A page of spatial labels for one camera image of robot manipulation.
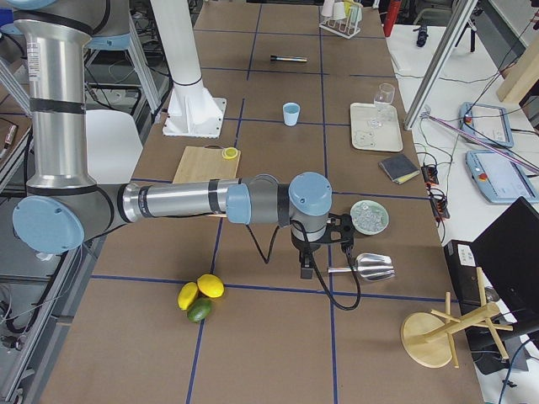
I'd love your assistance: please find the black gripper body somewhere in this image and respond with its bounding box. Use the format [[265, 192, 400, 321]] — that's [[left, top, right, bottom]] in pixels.
[[291, 234, 323, 279]]

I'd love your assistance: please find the metal muddler black tip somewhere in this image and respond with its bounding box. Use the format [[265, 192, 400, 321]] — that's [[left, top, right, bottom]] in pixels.
[[269, 55, 308, 64]]

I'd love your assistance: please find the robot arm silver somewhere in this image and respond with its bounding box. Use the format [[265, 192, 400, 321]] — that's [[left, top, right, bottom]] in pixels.
[[12, 1, 335, 268]]

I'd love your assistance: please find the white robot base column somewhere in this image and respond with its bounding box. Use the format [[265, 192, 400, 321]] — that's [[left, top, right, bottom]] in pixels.
[[151, 0, 227, 138]]

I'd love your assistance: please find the yellow lemon front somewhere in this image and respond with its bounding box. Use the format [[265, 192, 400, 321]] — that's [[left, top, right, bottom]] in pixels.
[[196, 274, 225, 298]]

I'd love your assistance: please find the yellow lemon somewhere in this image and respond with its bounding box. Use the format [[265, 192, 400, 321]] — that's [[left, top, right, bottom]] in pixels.
[[177, 282, 199, 311], [196, 274, 225, 298]]

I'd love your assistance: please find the lemon half on board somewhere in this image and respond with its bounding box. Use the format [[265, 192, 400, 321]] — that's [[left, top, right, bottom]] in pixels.
[[221, 146, 240, 160]]

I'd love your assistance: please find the yellow lemon back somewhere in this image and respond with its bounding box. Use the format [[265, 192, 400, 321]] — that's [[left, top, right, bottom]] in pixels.
[[177, 282, 199, 311]]

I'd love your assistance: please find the light blue cup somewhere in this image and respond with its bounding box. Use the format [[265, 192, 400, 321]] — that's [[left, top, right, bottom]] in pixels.
[[282, 102, 301, 126]]

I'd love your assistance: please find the white cup rack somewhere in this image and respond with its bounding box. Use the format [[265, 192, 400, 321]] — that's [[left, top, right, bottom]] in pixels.
[[318, 0, 363, 39]]

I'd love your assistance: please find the metal ice scoop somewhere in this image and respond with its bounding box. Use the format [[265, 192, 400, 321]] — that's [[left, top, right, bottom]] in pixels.
[[328, 252, 395, 282]]

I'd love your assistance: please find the green bowl of ice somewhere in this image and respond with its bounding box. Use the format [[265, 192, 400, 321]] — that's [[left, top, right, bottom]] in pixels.
[[350, 200, 389, 236]]

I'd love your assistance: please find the green lime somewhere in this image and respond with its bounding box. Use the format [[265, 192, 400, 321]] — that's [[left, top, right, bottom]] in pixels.
[[187, 298, 212, 323]]

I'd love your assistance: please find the grey folded cloth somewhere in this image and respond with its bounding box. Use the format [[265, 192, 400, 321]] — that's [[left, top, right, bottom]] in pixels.
[[378, 153, 419, 184]]

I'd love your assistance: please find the bamboo cutting board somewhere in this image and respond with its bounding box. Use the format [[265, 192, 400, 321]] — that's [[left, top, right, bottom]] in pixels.
[[173, 146, 241, 183]]

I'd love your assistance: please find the cream bear tray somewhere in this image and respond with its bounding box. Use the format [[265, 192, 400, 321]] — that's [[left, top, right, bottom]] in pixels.
[[350, 103, 403, 152]]

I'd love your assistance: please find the wooden mug tree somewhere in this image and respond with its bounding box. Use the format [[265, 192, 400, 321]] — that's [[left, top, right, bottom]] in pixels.
[[400, 267, 513, 369]]

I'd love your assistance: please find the clear wine glass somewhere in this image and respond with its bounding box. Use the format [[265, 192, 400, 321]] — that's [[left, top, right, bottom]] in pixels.
[[371, 83, 395, 127]]

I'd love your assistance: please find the black laptop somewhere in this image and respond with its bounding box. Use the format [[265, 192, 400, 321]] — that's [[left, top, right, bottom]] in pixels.
[[444, 197, 538, 355]]

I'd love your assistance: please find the near teach pendant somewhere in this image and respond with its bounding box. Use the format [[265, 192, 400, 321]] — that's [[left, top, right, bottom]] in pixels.
[[465, 151, 538, 205]]

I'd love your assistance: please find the teach pendant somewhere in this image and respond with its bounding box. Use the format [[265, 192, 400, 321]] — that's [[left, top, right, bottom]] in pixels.
[[459, 102, 514, 148], [465, 151, 538, 205]]

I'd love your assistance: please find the far teach pendant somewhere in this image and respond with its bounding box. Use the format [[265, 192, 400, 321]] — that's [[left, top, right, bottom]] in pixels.
[[459, 102, 514, 148]]

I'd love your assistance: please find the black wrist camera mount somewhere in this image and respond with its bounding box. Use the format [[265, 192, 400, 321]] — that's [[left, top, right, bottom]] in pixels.
[[326, 213, 355, 256]]

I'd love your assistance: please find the aluminium frame post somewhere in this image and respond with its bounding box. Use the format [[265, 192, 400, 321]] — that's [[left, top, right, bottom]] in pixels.
[[403, 0, 478, 130]]

